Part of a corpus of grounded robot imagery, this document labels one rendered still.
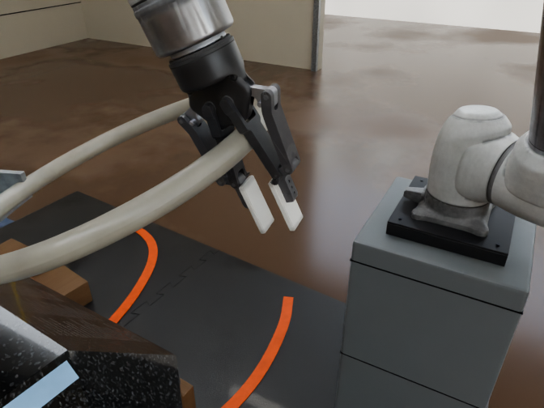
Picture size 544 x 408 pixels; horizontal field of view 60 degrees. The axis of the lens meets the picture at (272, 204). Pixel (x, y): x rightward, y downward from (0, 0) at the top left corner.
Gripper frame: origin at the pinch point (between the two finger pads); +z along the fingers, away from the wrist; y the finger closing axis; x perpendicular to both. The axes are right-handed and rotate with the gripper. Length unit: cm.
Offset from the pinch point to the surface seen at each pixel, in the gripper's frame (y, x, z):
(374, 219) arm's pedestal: 14, -57, 41
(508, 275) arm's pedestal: -17, -46, 53
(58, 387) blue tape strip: 46, 16, 21
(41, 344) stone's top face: 52, 12, 16
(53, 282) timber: 163, -49, 53
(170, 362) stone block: 52, -7, 43
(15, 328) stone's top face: 59, 11, 14
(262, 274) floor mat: 100, -101, 97
